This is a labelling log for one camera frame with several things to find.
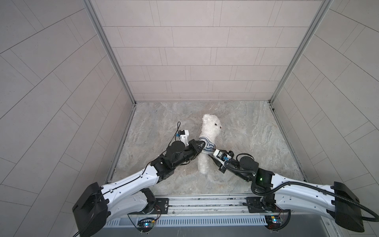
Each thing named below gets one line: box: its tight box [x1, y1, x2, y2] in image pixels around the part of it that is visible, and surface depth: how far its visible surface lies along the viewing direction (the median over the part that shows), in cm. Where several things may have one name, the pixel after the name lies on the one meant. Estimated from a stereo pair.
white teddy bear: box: [197, 113, 223, 175], surface depth 77 cm
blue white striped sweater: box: [198, 135, 216, 155], surface depth 72 cm
